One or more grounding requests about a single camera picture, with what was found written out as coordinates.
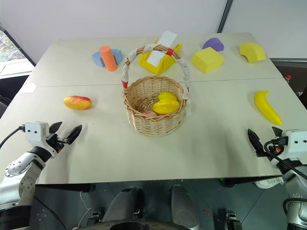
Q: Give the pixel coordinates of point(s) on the yellow banana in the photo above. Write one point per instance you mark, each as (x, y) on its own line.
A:
(265, 105)

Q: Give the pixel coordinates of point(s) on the purple foam half-round block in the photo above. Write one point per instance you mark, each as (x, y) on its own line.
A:
(213, 44)

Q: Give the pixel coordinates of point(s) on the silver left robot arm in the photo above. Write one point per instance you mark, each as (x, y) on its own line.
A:
(22, 165)

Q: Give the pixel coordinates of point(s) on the dark window frame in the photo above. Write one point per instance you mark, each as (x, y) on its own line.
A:
(16, 44)

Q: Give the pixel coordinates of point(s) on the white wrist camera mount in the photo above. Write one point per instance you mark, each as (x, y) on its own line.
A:
(36, 131)
(296, 141)

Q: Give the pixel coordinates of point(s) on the yellow starfruit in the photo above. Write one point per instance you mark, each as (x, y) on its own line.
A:
(166, 106)

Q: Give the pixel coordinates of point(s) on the red and yellow mango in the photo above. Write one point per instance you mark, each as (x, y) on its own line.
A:
(78, 102)

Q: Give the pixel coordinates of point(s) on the dark metal post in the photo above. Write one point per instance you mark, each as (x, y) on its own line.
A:
(225, 15)

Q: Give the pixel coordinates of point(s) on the yellow foam triangular block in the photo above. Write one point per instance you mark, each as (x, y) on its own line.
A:
(165, 64)

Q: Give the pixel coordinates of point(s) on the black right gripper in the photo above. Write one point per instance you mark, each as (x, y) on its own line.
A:
(275, 146)

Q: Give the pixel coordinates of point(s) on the pink peach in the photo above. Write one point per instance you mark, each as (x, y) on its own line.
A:
(150, 113)

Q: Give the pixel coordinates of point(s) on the dark rounded grey shape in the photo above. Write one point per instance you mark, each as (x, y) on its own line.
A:
(183, 206)
(122, 206)

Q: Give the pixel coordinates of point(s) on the yellow foam arch block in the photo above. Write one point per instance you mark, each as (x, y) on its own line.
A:
(254, 51)

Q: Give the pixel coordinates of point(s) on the red-capped bottle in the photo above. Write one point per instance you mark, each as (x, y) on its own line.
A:
(288, 79)

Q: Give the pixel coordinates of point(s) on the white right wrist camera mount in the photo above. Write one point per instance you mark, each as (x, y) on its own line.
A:
(296, 141)

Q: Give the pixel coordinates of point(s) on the white shoe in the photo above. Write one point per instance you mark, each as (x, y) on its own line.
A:
(267, 184)

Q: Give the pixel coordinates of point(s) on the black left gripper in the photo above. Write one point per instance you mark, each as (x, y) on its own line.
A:
(55, 141)

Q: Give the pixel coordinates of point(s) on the white foam rectangular block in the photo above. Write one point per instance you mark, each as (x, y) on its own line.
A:
(165, 42)

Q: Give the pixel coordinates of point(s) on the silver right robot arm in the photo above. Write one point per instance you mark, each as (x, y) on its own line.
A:
(296, 184)

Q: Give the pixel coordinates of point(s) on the orange foam cylinder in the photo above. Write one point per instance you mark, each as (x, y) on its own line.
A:
(109, 58)

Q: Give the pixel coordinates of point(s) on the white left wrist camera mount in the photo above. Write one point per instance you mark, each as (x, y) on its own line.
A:
(36, 131)

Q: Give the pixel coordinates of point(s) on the yellow foam cube block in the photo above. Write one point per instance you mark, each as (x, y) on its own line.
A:
(207, 60)

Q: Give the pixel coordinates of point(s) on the blue foam arch block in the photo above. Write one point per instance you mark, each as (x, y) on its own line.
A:
(97, 58)

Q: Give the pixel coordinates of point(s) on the yellow lemon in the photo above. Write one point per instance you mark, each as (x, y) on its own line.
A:
(168, 95)

